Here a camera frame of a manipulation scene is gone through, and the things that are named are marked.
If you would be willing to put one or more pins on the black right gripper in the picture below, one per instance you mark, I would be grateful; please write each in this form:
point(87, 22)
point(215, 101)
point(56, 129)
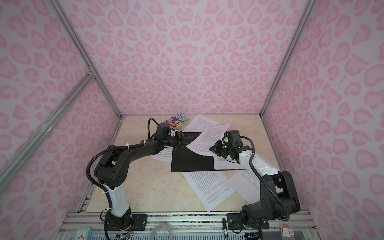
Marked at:
point(216, 147)

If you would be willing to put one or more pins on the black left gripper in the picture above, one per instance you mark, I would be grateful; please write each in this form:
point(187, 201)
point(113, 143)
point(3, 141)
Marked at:
point(179, 138)

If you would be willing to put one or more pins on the printed paper sheet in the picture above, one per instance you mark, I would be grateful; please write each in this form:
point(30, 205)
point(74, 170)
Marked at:
point(245, 182)
point(165, 155)
point(199, 123)
point(210, 187)
point(221, 164)
point(207, 139)

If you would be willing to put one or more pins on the white and black folder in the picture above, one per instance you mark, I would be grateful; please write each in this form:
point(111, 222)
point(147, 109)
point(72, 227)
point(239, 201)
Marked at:
point(185, 160)

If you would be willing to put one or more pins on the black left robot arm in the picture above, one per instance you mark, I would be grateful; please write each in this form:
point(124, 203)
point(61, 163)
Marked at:
point(109, 169)

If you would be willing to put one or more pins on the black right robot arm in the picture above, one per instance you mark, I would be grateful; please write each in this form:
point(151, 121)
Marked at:
point(278, 195)

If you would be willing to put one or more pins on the colourful paperback book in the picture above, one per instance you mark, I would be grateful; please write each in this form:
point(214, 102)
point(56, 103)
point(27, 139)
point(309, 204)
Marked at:
point(176, 121)

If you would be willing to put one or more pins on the black marker pen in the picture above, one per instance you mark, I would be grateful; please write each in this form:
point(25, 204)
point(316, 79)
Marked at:
point(225, 230)

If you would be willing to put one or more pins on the clear box with label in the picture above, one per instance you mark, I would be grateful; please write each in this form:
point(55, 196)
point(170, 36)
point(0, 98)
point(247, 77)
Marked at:
point(287, 231)

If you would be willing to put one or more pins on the small teal alarm clock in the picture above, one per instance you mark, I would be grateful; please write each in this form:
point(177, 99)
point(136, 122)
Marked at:
point(83, 234)

